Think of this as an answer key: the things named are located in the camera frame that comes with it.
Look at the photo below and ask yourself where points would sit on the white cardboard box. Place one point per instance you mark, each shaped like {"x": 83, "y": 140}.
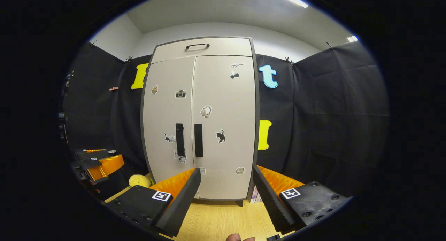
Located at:
{"x": 255, "y": 195}

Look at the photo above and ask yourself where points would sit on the white door with headphones sticker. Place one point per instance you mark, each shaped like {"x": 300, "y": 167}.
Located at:
{"x": 230, "y": 147}

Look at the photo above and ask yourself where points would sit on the yellow plush toy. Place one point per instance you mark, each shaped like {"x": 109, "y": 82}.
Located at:
{"x": 140, "y": 180}

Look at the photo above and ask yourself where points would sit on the white shoe cabinet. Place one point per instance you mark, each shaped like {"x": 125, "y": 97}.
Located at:
{"x": 209, "y": 94}

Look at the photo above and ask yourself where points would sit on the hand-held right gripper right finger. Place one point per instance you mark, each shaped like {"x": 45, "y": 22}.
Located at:
{"x": 271, "y": 202}

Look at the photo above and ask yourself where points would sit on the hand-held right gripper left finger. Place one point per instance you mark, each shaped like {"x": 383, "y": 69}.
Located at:
{"x": 177, "y": 202}

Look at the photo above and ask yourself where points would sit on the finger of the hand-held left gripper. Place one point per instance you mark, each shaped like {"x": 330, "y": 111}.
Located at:
{"x": 94, "y": 154}
{"x": 108, "y": 166}

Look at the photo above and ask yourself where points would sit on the white cabinet drawer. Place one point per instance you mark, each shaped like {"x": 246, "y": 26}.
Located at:
{"x": 226, "y": 47}

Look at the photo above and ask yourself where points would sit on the white door with phone sticker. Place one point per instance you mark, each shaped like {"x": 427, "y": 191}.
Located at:
{"x": 163, "y": 108}

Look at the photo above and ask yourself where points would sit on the small ceiling light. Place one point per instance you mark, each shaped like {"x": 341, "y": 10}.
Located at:
{"x": 352, "y": 38}

